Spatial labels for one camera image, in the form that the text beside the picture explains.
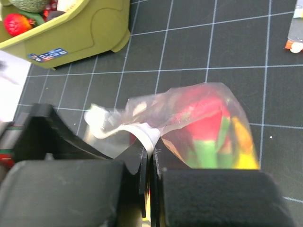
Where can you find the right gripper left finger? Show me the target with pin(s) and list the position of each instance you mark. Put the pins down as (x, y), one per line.
(76, 193)

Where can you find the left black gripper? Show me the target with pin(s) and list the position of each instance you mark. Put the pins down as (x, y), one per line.
(38, 132)

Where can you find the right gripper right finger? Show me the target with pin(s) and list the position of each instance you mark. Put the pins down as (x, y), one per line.
(186, 197)

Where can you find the dotted zip top bag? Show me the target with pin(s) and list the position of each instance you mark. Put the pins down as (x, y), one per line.
(149, 119)

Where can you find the yellow banana bunch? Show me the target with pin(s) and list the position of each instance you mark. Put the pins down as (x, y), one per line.
(247, 158)

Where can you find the pink dragon fruit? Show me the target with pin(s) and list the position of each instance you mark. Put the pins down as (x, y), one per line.
(208, 120)

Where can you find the orange blue zipper bag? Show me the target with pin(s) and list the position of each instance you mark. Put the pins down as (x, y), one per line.
(295, 35)

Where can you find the olive green plastic bin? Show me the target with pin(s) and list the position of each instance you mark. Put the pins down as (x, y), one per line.
(91, 27)

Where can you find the green melon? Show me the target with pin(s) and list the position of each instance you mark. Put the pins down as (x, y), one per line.
(34, 6)

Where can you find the purple grapes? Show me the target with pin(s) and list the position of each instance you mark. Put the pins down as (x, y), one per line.
(52, 6)

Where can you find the black grid mat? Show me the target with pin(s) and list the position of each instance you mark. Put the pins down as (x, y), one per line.
(174, 43)

